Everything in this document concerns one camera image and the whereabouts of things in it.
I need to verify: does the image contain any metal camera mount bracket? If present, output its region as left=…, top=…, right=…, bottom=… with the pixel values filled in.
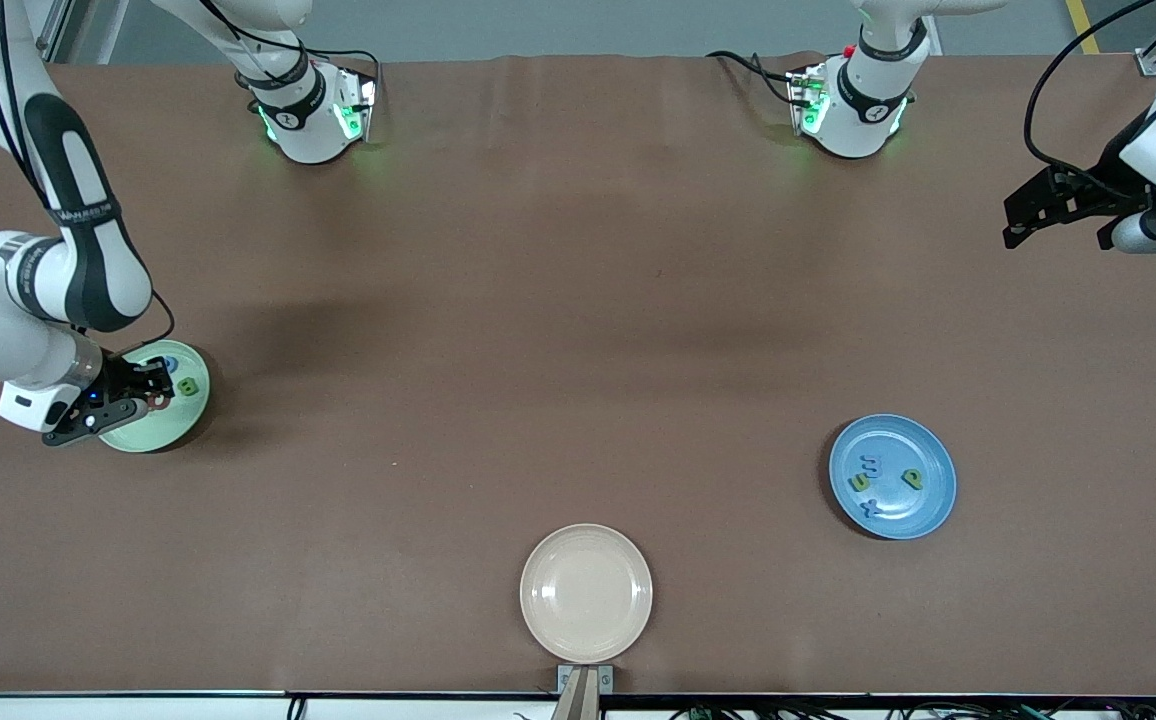
left=557, top=664, right=615, bottom=720

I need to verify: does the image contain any black base cable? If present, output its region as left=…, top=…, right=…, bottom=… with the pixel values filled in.
left=705, top=49, right=804, bottom=106
left=238, top=47, right=382, bottom=113

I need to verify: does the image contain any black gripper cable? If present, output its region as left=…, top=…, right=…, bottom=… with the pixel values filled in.
left=1025, top=0, right=1156, bottom=173
left=133, top=288, right=177, bottom=353

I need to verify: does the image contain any brown table mat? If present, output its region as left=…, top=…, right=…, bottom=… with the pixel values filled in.
left=0, top=52, right=1156, bottom=696

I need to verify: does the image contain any mint green plate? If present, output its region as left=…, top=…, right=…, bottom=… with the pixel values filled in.
left=96, top=340, right=211, bottom=453

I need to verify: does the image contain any black left base cable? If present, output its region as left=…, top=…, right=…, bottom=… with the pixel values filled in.
left=705, top=49, right=804, bottom=106

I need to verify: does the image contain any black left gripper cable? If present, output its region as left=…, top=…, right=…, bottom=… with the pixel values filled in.
left=1025, top=0, right=1156, bottom=173

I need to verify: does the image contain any black right base cable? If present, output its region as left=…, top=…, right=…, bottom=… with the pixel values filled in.
left=238, top=47, right=382, bottom=113

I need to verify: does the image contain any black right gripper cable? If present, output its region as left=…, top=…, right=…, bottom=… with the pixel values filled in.
left=133, top=288, right=177, bottom=353

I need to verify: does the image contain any beige plate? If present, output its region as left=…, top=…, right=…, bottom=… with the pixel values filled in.
left=520, top=524, right=654, bottom=664

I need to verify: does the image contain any blue plate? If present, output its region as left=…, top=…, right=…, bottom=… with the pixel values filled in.
left=829, top=414, right=957, bottom=541

